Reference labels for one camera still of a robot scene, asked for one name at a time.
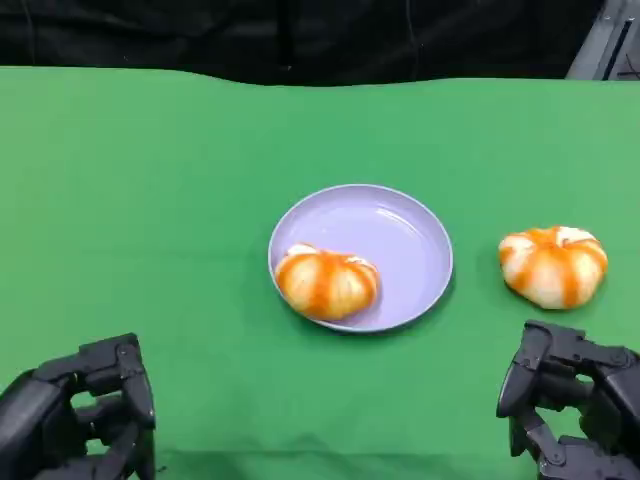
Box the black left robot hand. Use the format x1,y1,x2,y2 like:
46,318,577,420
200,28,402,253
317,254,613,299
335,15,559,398
0,332,157,480

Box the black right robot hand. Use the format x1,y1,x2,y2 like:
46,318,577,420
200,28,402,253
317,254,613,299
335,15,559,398
495,319,640,480

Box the orange and white bread roll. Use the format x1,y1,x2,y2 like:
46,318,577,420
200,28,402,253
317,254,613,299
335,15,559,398
274,243,381,322
497,225,610,311

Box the lilac plate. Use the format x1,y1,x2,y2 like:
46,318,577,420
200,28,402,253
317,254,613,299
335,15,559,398
267,183,455,336

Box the green cloth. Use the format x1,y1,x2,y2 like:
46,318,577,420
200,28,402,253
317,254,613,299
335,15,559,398
0,66,640,480

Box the black backdrop curtain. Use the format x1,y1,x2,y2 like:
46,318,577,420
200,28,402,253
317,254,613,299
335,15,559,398
0,0,606,88

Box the grey metal frame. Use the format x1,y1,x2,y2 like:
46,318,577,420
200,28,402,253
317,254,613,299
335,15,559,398
565,0,640,81

